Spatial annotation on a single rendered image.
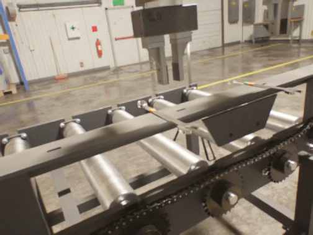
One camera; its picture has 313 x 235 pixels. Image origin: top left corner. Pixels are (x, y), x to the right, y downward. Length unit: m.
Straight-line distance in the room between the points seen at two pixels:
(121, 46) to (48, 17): 2.71
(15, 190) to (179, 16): 0.49
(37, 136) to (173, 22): 1.20
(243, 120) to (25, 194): 0.67
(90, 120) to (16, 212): 1.03
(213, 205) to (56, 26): 9.18
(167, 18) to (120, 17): 9.74
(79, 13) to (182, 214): 9.33
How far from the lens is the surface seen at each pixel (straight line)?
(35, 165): 0.53
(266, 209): 1.69
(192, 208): 0.86
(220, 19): 13.02
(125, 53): 10.27
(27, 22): 9.60
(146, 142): 1.14
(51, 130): 1.56
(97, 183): 0.91
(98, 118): 1.59
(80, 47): 9.80
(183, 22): 0.53
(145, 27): 0.49
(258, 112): 0.94
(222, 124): 0.82
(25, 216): 0.65
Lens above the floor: 1.39
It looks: 21 degrees down
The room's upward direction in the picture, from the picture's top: 7 degrees counter-clockwise
